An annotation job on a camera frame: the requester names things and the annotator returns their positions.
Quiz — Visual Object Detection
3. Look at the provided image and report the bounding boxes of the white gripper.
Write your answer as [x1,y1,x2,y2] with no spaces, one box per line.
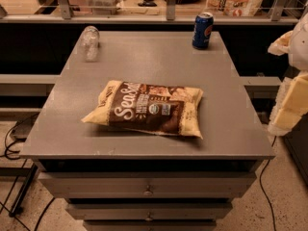
[268,13,308,137]

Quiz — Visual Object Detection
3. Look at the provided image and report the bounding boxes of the blue pepsi can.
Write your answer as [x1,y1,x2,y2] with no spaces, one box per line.
[192,13,214,49]

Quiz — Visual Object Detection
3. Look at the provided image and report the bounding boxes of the clear plastic water bottle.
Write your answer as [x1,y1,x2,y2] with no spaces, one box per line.
[79,26,100,62]

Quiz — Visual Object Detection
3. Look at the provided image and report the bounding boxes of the brown yellow chip bag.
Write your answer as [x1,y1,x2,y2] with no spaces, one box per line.
[82,80,203,138]

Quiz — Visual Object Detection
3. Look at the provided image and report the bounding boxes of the top drawer knob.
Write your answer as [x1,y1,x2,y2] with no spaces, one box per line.
[143,185,153,196]

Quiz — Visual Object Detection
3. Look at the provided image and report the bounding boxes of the drawer knob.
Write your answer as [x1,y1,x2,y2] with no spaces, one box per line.
[143,185,153,196]
[144,212,153,221]

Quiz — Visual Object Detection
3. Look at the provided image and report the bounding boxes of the grey drawer cabinet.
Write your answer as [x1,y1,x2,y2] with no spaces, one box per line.
[22,32,273,231]

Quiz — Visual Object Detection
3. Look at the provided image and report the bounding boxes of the metal railing with posts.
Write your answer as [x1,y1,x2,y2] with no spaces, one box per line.
[0,0,308,25]

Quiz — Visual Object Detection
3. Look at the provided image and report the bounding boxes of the black metal stand leg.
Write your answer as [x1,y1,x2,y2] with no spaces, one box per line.
[9,164,38,218]

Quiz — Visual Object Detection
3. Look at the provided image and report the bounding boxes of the black cable on right floor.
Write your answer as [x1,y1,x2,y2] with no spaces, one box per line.
[258,135,278,231]

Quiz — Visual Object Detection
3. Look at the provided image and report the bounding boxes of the black cables on left floor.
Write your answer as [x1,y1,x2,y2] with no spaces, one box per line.
[0,113,57,231]

